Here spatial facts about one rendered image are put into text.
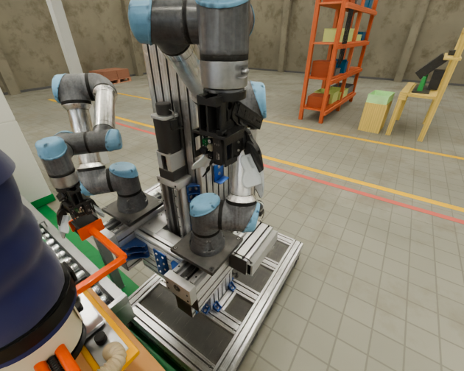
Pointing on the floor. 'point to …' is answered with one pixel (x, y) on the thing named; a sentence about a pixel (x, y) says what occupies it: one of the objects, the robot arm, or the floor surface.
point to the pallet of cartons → (114, 74)
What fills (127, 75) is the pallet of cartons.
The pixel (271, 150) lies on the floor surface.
